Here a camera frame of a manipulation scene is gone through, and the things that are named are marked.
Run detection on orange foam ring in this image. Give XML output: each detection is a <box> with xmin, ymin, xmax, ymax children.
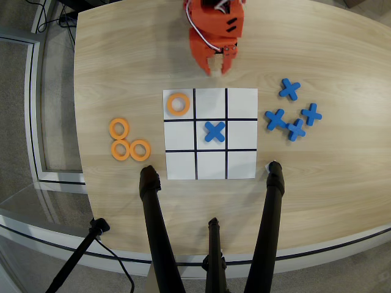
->
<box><xmin>129</xmin><ymin>139</ymin><xmax>152</xmax><ymax>162</ymax></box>
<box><xmin>108</xmin><ymin>118</ymin><xmax>131</xmax><ymax>141</ymax></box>
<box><xmin>111</xmin><ymin>139</ymin><xmax>132</xmax><ymax>161</ymax></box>
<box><xmin>166</xmin><ymin>92</ymin><xmax>191</xmax><ymax>117</ymax></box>

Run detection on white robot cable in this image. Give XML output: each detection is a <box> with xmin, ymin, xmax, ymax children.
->
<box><xmin>185</xmin><ymin>0</ymin><xmax>230</xmax><ymax>53</ymax></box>

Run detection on white tic-tac-toe board sheet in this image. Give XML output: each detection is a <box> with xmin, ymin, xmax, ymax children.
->
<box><xmin>163</xmin><ymin>87</ymin><xmax>259</xmax><ymax>181</ymax></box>

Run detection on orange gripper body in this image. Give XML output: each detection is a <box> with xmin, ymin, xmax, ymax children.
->
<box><xmin>189</xmin><ymin>27</ymin><xmax>239</xmax><ymax>60</ymax></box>

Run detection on metal framed glass panel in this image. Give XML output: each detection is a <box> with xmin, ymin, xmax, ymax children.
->
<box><xmin>0</xmin><ymin>26</ymin><xmax>88</xmax><ymax>186</ymax></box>

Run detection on black cable on stand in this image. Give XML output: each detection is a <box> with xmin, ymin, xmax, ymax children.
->
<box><xmin>93</xmin><ymin>237</ymin><xmax>136</xmax><ymax>293</ymax></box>

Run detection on short black tripod leg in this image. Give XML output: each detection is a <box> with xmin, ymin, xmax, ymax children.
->
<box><xmin>201</xmin><ymin>217</ymin><xmax>228</xmax><ymax>293</ymax></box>

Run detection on blue foam cross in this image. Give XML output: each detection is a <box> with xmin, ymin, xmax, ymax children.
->
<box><xmin>287</xmin><ymin>118</ymin><xmax>307</xmax><ymax>142</ymax></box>
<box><xmin>264</xmin><ymin>109</ymin><xmax>289</xmax><ymax>131</ymax></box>
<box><xmin>203</xmin><ymin>121</ymin><xmax>227</xmax><ymax>143</ymax></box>
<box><xmin>301</xmin><ymin>103</ymin><xmax>323</xmax><ymax>127</ymax></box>
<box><xmin>278</xmin><ymin>78</ymin><xmax>302</xmax><ymax>101</ymax></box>

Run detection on black floor cables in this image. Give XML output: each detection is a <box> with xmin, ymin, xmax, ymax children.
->
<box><xmin>35</xmin><ymin>0</ymin><xmax>78</xmax><ymax>47</ymax></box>

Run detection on thin black stand pole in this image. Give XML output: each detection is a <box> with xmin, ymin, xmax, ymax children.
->
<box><xmin>44</xmin><ymin>217</ymin><xmax>111</xmax><ymax>293</ymax></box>

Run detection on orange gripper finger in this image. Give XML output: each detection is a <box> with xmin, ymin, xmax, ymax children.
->
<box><xmin>192</xmin><ymin>54</ymin><xmax>215</xmax><ymax>77</ymax></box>
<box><xmin>220</xmin><ymin>45</ymin><xmax>239</xmax><ymax>76</ymax></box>

